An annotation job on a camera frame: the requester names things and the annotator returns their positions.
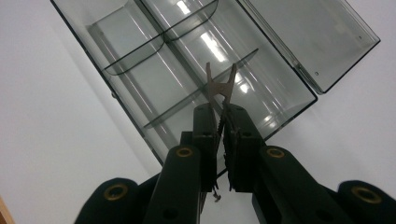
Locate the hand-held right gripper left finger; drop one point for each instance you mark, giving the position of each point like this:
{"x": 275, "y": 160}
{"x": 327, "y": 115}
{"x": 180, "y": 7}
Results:
{"x": 204, "y": 146}

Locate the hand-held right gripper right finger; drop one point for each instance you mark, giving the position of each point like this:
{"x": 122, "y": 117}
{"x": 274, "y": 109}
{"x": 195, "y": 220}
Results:
{"x": 243, "y": 146}

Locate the clear plastic compartment box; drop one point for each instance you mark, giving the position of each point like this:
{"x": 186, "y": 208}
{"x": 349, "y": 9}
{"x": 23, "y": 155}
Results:
{"x": 140, "y": 77}

